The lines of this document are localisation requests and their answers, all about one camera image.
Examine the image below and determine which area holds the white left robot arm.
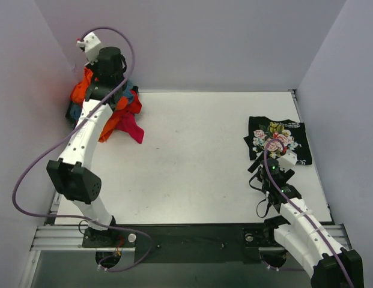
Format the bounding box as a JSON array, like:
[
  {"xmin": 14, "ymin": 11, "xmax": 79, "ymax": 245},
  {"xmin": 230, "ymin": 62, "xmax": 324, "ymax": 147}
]
[{"xmin": 46, "ymin": 47, "xmax": 129, "ymax": 247}]

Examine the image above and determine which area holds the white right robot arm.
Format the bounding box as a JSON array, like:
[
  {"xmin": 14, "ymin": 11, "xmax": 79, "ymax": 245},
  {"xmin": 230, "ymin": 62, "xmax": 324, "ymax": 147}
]
[{"xmin": 248, "ymin": 157, "xmax": 365, "ymax": 287}]

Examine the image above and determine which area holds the black floral t-shirt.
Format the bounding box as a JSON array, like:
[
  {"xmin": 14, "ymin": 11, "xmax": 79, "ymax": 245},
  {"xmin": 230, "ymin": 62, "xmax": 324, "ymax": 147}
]
[{"xmin": 244, "ymin": 116, "xmax": 313, "ymax": 166}]

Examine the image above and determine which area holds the red t-shirt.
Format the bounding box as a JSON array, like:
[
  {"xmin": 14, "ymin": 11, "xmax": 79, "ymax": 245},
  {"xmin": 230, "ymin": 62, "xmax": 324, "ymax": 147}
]
[{"xmin": 113, "ymin": 85, "xmax": 142, "ymax": 116}]

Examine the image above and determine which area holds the blue t-shirt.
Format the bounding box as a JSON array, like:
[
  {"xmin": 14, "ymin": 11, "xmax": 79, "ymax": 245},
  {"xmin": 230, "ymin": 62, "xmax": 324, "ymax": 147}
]
[{"xmin": 69, "ymin": 103, "xmax": 82, "ymax": 121}]

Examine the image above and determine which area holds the light orange t-shirt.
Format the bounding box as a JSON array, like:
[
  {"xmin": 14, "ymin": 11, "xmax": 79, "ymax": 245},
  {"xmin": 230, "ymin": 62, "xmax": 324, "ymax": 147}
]
[{"xmin": 99, "ymin": 111, "xmax": 124, "ymax": 143}]

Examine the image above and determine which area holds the pink t-shirt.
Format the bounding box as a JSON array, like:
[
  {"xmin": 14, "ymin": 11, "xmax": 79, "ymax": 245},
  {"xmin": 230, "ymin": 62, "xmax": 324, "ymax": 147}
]
[{"xmin": 115, "ymin": 113, "xmax": 145, "ymax": 144}]

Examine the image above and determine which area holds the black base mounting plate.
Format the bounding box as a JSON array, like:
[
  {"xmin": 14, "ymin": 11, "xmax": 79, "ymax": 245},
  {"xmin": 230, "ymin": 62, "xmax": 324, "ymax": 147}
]
[{"xmin": 82, "ymin": 223, "xmax": 288, "ymax": 268}]

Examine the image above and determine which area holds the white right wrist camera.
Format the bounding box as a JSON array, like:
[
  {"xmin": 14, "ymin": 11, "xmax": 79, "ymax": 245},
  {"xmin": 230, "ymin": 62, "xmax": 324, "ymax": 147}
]
[{"xmin": 278, "ymin": 151, "xmax": 297, "ymax": 166}]

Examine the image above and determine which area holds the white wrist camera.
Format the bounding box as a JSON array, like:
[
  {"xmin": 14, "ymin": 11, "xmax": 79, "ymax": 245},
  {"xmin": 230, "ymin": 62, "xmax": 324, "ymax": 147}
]
[
  {"xmin": 278, "ymin": 151, "xmax": 297, "ymax": 166},
  {"xmin": 76, "ymin": 32, "xmax": 103, "ymax": 64}
]

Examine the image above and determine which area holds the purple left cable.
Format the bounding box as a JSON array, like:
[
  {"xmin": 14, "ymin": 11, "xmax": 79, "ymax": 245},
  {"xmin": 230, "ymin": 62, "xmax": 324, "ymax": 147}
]
[{"xmin": 12, "ymin": 27, "xmax": 153, "ymax": 273}]

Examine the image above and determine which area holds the purple cable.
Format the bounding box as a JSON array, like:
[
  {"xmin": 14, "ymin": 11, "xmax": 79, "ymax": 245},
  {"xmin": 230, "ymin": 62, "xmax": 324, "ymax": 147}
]
[
  {"xmin": 12, "ymin": 27, "xmax": 153, "ymax": 273},
  {"xmin": 263, "ymin": 138, "xmax": 355, "ymax": 288}
]

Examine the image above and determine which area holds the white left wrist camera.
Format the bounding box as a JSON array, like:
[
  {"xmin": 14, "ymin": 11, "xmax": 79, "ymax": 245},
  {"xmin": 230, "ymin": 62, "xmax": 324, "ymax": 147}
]
[{"xmin": 76, "ymin": 32, "xmax": 103, "ymax": 64}]

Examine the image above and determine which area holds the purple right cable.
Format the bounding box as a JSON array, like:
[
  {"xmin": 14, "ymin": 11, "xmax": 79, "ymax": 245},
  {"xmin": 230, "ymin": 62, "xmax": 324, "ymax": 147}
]
[{"xmin": 263, "ymin": 138, "xmax": 355, "ymax": 288}]

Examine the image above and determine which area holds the aluminium front rail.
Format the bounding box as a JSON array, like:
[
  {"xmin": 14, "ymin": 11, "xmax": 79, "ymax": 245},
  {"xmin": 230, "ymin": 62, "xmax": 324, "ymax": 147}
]
[{"xmin": 30, "ymin": 224, "xmax": 352, "ymax": 251}]

